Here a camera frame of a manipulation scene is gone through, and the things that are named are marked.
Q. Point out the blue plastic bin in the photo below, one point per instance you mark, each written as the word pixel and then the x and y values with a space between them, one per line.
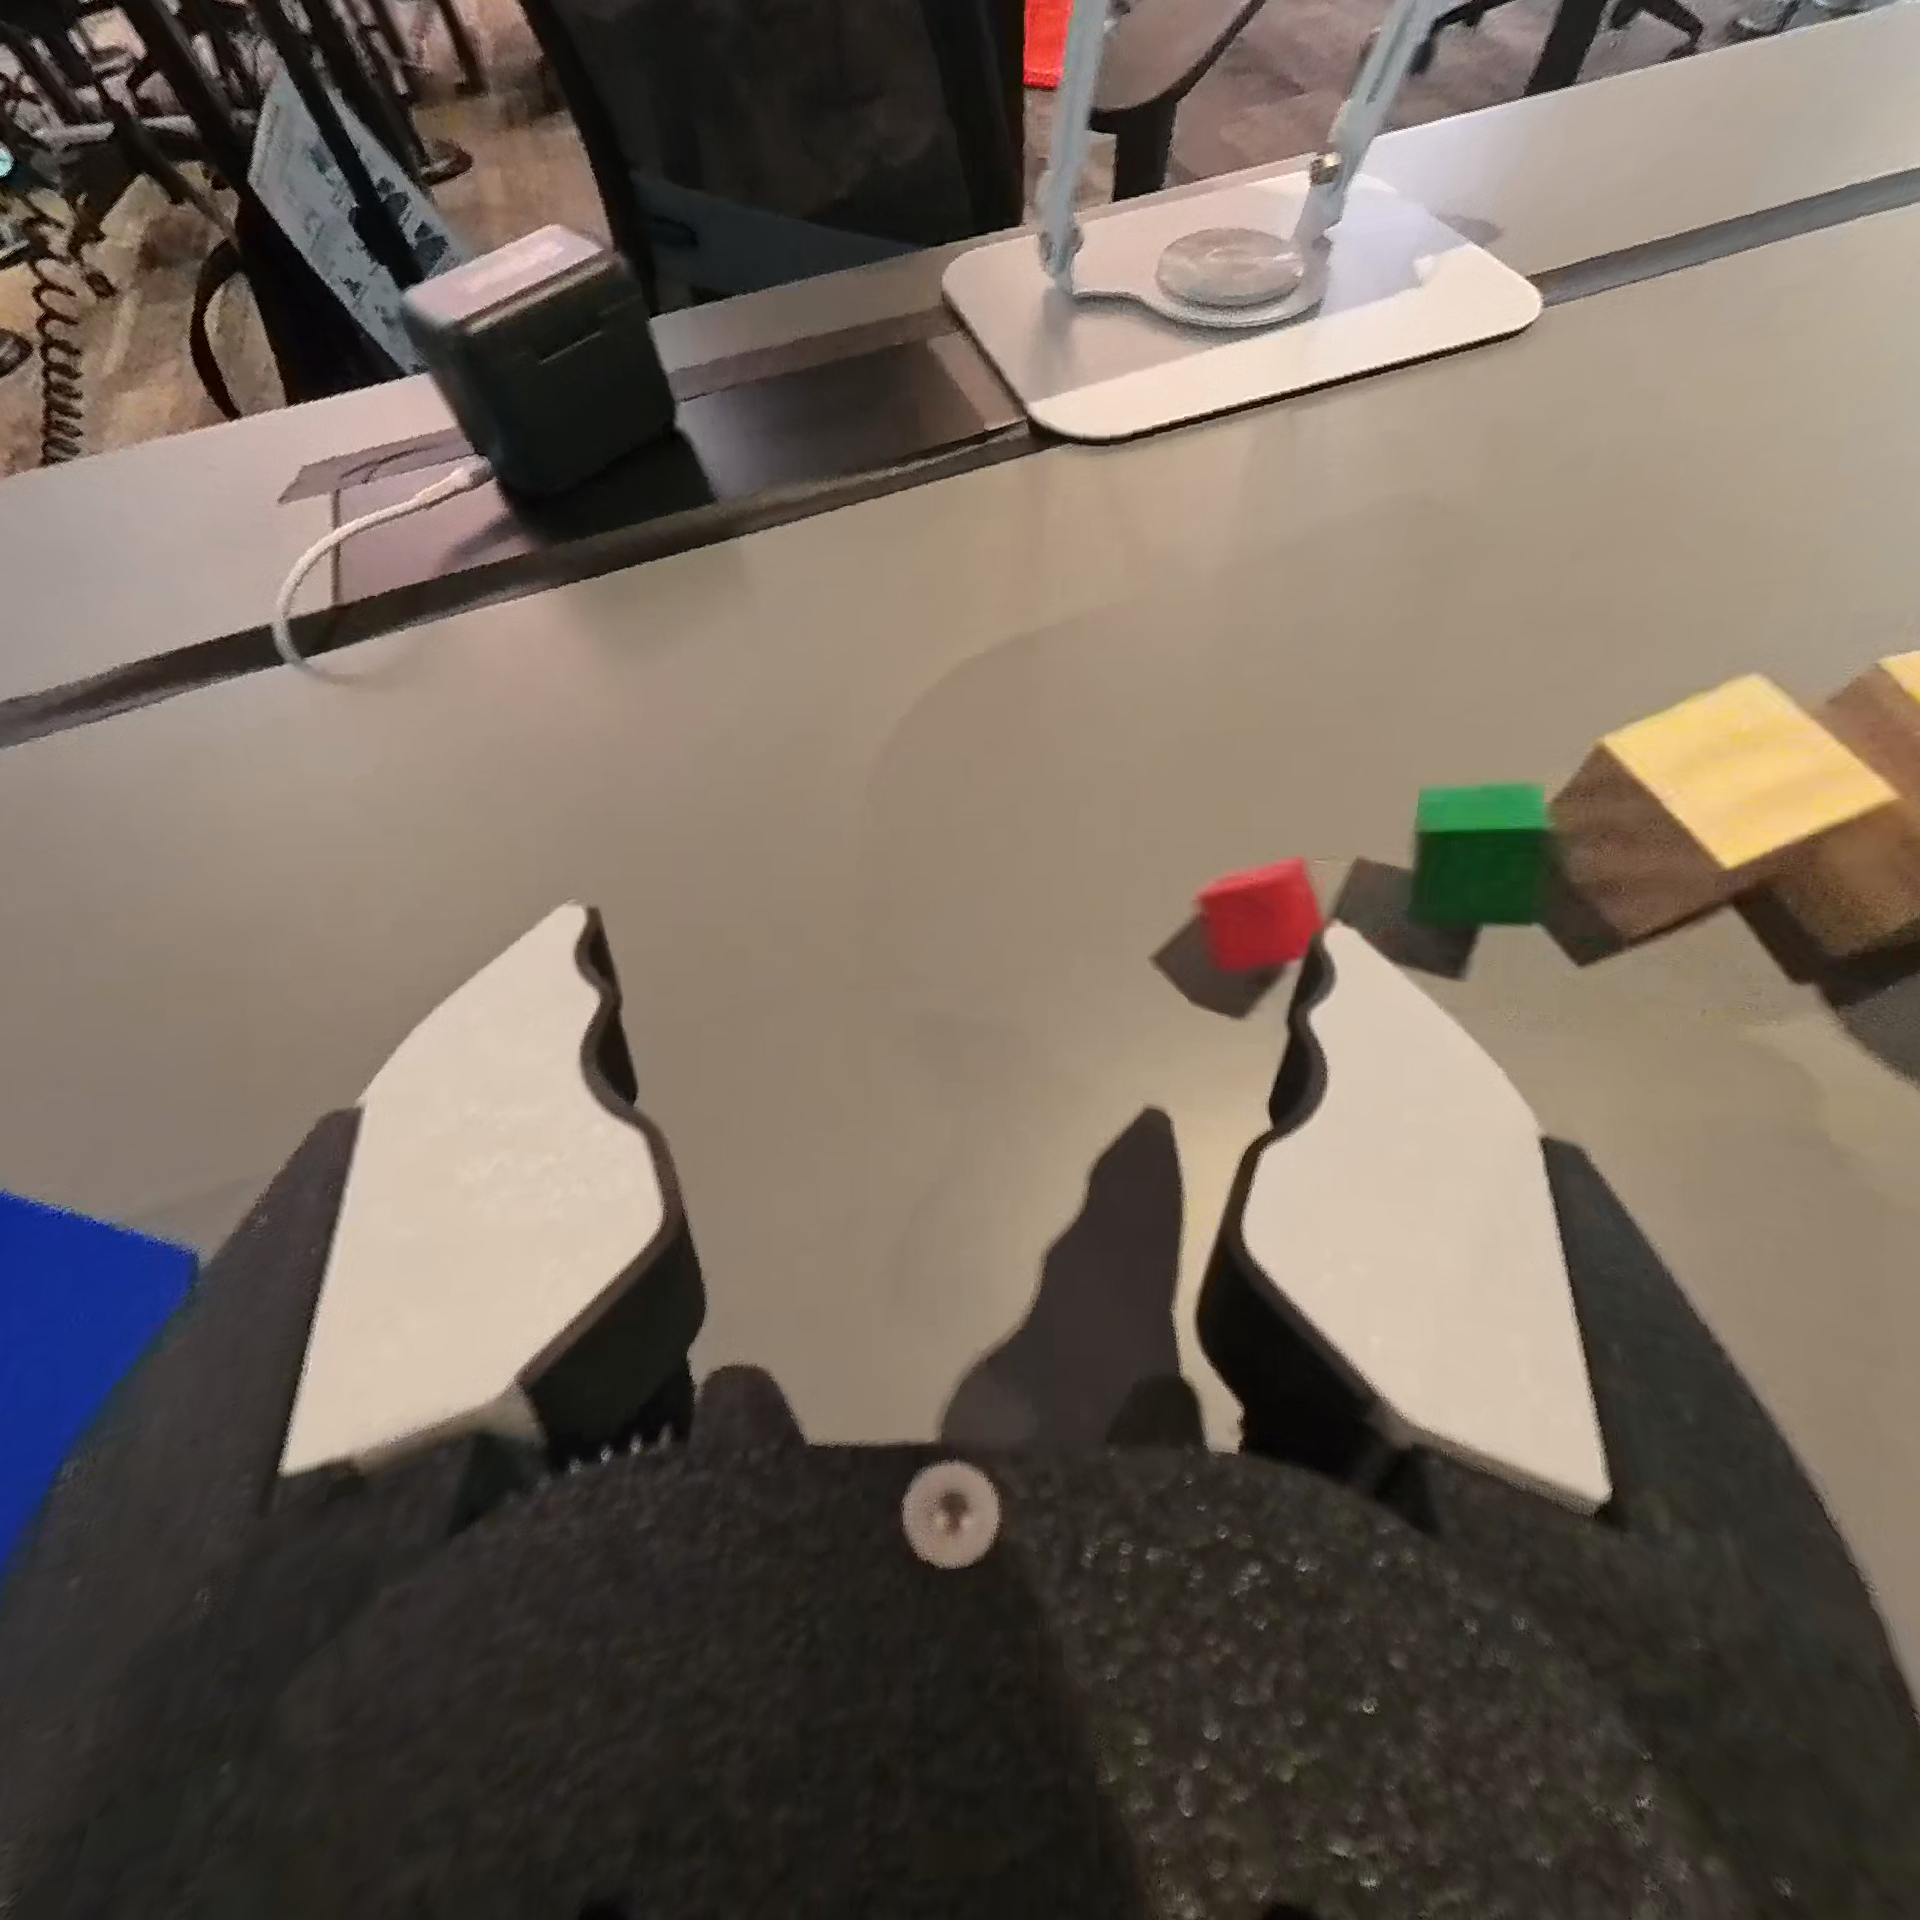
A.
pixel 75 1350

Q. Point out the printed paper sign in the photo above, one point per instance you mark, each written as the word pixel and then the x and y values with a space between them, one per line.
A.
pixel 339 210

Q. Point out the black office chair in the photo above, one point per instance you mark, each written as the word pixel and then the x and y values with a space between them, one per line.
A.
pixel 779 105

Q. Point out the large natural wooden cube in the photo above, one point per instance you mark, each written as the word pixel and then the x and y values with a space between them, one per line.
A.
pixel 1867 886

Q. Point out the small red wooden cube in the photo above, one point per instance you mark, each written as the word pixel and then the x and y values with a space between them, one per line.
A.
pixel 1259 917

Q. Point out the green wooden cube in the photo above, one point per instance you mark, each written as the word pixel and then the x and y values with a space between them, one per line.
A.
pixel 1478 869

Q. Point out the white desk stand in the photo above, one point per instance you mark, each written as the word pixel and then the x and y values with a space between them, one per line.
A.
pixel 1350 345

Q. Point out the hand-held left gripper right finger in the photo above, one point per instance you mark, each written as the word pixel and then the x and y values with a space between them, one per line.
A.
pixel 1410 1231

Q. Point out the orange traffic cone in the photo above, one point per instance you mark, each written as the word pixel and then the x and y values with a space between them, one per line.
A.
pixel 1047 45

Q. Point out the medium natural wooden cube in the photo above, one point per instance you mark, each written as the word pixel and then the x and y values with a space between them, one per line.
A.
pixel 1723 779

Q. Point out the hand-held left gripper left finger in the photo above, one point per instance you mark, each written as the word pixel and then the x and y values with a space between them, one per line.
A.
pixel 480 1201

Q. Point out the black cube-shaped device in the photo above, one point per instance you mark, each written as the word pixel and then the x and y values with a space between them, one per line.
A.
pixel 540 376

